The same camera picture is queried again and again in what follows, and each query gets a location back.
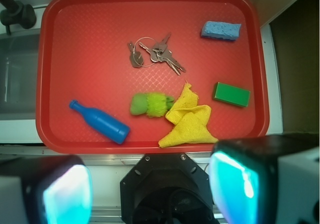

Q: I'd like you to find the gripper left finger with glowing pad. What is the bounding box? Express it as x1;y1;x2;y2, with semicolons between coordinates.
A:
0;155;93;224

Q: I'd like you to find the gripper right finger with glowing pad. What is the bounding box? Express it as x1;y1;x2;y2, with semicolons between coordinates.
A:
208;133;320;224

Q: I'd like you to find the blue sponge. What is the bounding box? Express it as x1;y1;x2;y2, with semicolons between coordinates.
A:
200;21;242;41

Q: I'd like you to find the blue plastic bottle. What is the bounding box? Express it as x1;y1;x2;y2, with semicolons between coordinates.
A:
69;100;130;145

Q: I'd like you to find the green rectangular block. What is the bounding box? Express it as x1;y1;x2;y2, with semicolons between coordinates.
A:
212;82;251;107

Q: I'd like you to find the yellow knitted cloth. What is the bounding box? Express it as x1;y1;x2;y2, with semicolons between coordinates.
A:
158;82;219;148

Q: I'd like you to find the green fuzzy plush toy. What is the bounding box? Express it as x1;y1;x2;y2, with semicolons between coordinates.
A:
129;92;175;118

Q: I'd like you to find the red plastic tray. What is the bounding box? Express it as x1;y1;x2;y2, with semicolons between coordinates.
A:
36;0;270;154

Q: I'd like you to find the steel sink basin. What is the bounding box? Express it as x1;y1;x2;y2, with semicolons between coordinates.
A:
0;29;40;121

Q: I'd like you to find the bunch of metal keys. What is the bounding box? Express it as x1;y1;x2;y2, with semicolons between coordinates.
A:
127;32;187;76

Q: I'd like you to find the black octagonal base mount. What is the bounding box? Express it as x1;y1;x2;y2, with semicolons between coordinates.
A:
119;153;218;224

